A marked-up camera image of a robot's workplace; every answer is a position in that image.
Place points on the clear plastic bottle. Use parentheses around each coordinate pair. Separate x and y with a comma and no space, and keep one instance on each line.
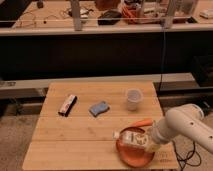
(137,140)

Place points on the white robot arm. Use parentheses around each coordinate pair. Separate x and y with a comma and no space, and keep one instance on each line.
(183,120)

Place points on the orange ceramic bowl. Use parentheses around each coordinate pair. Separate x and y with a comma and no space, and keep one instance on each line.
(131,156)

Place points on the blue sponge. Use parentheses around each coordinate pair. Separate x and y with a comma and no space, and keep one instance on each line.
(99,108)

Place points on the orange carrot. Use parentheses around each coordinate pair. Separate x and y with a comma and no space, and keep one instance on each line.
(145,122)

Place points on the black object on bench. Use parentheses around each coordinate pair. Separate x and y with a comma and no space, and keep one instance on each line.
(110,17)

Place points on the orange tool on bench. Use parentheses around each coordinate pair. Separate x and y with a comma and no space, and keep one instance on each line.
(130,13)

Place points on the grey metal post left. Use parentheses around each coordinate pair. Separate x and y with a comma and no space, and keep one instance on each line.
(75,7)

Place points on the grey metal post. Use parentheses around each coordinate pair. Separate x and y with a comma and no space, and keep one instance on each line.
(170,12)
(75,7)

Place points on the grey metal post right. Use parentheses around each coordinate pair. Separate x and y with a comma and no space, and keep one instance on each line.
(170,12)

